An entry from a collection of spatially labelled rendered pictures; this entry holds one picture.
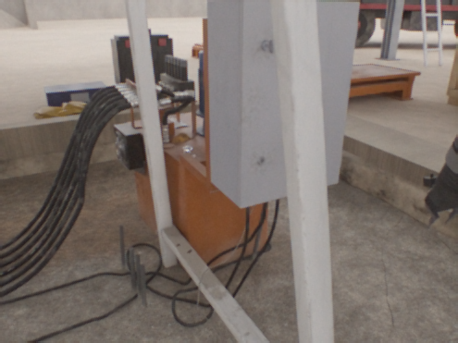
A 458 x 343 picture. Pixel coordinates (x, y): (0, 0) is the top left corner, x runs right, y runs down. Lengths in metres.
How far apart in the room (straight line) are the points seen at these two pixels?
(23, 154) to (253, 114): 2.51
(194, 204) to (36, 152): 1.89
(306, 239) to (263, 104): 0.47
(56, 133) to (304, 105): 2.77
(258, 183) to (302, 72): 0.55
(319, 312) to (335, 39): 0.77
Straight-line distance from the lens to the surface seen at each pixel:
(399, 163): 2.68
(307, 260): 0.81
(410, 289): 2.05
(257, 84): 1.08
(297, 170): 0.73
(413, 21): 10.04
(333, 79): 1.25
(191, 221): 1.77
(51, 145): 3.34
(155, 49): 3.58
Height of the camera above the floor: 1.23
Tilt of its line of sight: 24 degrees down
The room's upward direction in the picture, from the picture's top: straight up
